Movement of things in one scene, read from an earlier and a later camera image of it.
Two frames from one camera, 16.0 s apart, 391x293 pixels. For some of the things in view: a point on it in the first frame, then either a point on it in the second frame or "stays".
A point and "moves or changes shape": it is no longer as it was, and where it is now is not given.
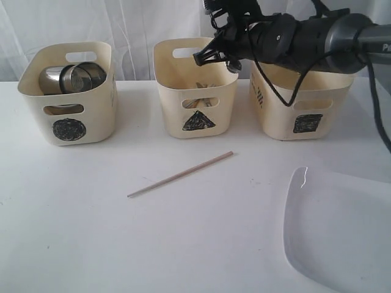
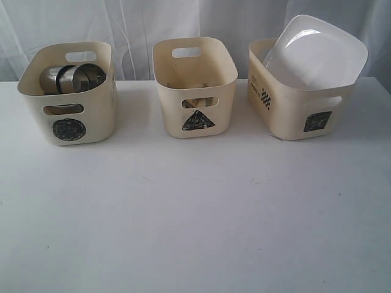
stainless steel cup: x=80 y=77 stays
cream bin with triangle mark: x=199 y=101 stays
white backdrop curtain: x=131 y=26 stays
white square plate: x=337 y=229 moves or changes shape
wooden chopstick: x=195 y=104 moves or changes shape
